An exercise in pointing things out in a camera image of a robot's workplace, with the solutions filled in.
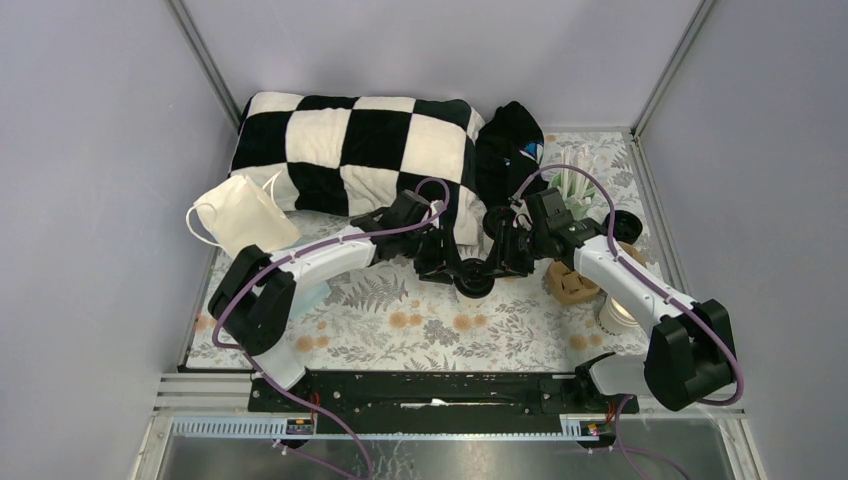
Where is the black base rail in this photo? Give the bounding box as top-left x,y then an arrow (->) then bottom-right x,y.
248,370 -> 623,436

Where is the stack of black lids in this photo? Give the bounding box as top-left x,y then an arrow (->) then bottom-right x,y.
602,209 -> 644,245

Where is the black white checkered pillow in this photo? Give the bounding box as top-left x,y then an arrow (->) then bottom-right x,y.
230,91 -> 484,245

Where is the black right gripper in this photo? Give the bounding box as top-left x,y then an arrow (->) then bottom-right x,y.
478,221 -> 547,280

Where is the stack of paper cups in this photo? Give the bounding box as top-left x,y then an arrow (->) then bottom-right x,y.
596,296 -> 640,335

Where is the white paper bag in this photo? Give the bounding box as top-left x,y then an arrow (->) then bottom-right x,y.
185,175 -> 300,258

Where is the floral table mat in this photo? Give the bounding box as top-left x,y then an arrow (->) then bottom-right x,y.
183,132 -> 665,372

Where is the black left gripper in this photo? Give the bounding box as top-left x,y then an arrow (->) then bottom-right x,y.
399,224 -> 469,285

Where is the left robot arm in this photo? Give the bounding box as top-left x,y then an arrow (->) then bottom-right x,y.
207,190 -> 462,411

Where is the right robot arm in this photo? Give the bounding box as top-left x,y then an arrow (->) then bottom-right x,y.
481,189 -> 744,412

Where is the brown cardboard cup carrier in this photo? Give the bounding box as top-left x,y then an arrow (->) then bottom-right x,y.
545,241 -> 649,307

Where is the green straw holder cup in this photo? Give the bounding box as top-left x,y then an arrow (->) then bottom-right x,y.
551,170 -> 597,220

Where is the light blue napkin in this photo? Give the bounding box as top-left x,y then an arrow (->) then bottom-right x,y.
289,282 -> 331,321

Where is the black cloth bundle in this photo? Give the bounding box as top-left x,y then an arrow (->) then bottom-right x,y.
476,101 -> 545,209

